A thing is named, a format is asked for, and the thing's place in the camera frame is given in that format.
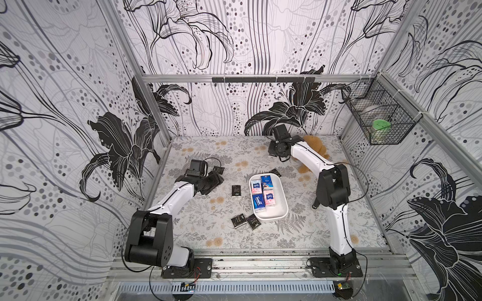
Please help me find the blue pink tissue pack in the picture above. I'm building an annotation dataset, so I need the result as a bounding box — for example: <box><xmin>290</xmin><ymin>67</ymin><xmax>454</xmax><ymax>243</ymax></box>
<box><xmin>250</xmin><ymin>179</ymin><xmax>263</xmax><ymax>195</ymax></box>

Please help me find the white plastic storage box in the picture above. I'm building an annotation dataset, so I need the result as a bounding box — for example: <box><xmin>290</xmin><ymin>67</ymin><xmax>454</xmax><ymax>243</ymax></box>
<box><xmin>249</xmin><ymin>173</ymin><xmax>289</xmax><ymax>222</ymax></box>

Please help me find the dark blue Tempo tissue pack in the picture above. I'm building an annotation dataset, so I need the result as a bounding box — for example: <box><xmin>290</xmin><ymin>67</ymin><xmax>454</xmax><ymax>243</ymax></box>
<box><xmin>252</xmin><ymin>194</ymin><xmax>266</xmax><ymax>212</ymax></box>

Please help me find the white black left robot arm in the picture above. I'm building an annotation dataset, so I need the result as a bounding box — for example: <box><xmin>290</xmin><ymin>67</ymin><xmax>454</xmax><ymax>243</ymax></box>
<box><xmin>124</xmin><ymin>171</ymin><xmax>224</xmax><ymax>270</ymax></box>

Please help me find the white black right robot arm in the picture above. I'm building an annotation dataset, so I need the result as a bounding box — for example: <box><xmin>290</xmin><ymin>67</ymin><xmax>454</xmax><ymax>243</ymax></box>
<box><xmin>268</xmin><ymin>136</ymin><xmax>356</xmax><ymax>268</ymax></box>

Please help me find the brown plush dog toy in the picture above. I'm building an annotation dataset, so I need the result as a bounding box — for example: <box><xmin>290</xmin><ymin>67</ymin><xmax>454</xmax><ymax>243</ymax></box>
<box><xmin>298</xmin><ymin>135</ymin><xmax>330</xmax><ymax>174</ymax></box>

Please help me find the black marker pen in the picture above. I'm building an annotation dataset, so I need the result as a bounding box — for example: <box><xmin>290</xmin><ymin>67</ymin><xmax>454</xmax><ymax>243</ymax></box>
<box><xmin>312</xmin><ymin>199</ymin><xmax>320</xmax><ymax>209</ymax></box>

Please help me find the green lidded cup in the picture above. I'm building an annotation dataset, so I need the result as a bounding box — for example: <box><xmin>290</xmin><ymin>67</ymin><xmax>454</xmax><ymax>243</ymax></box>
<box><xmin>370</xmin><ymin>119</ymin><xmax>391</xmax><ymax>144</ymax></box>

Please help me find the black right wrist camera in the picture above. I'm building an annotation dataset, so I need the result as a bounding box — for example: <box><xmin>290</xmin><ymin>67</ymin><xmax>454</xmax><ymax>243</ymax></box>
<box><xmin>273</xmin><ymin>124</ymin><xmax>291</xmax><ymax>141</ymax></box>

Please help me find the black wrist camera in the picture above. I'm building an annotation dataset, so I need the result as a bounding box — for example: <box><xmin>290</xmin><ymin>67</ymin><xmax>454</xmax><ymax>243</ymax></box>
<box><xmin>273</xmin><ymin>124</ymin><xmax>291</xmax><ymax>141</ymax></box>
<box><xmin>187</xmin><ymin>159</ymin><xmax>208</xmax><ymax>178</ymax></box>

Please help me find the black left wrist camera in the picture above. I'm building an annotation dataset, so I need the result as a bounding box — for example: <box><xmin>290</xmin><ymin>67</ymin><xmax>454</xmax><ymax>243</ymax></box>
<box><xmin>187</xmin><ymin>159</ymin><xmax>208</xmax><ymax>178</ymax></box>

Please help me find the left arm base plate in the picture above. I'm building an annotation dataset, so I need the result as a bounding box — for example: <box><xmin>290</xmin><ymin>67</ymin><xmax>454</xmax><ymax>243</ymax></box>
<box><xmin>162</xmin><ymin>258</ymin><xmax>213</xmax><ymax>280</ymax></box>

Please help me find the black wire wall basket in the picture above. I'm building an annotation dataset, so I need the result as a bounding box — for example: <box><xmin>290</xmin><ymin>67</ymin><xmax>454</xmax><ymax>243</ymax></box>
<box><xmin>341</xmin><ymin>79</ymin><xmax>422</xmax><ymax>145</ymax></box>

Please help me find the white slotted cable duct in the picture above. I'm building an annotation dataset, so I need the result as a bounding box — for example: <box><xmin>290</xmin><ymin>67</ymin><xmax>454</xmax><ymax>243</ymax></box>
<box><xmin>119</xmin><ymin>280</ymin><xmax>335</xmax><ymax>295</ymax></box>

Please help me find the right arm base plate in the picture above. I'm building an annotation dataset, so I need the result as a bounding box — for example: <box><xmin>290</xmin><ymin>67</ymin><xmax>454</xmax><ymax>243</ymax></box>
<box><xmin>307</xmin><ymin>257</ymin><xmax>364</xmax><ymax>278</ymax></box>

